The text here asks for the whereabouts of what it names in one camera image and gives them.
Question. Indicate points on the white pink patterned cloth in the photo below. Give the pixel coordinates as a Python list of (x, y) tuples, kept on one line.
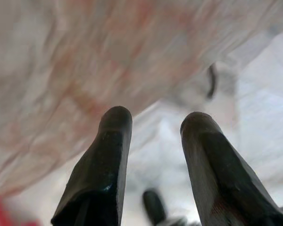
[(85, 58)]

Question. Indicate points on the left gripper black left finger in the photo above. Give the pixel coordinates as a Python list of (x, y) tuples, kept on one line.
[(101, 169)]

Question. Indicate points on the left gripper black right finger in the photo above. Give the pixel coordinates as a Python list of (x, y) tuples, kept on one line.
[(221, 179)]

